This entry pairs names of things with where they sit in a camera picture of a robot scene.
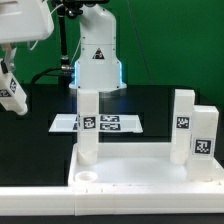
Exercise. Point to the black camera stand pole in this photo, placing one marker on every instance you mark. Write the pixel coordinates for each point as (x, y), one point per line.
(63, 40)

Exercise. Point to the white desk tabletop tray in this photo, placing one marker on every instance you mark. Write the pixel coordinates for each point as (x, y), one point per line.
(135, 164)

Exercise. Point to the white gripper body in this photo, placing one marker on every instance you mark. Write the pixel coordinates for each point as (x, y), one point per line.
(24, 20)

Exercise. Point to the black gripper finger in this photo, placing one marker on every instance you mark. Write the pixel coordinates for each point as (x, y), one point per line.
(7, 64)

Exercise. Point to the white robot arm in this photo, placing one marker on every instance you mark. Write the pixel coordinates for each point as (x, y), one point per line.
(97, 67)

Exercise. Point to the fiducial marker sheet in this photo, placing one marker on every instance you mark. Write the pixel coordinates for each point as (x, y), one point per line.
(107, 123)

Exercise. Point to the white L-shaped fence bar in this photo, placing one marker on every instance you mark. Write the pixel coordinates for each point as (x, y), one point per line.
(111, 199)

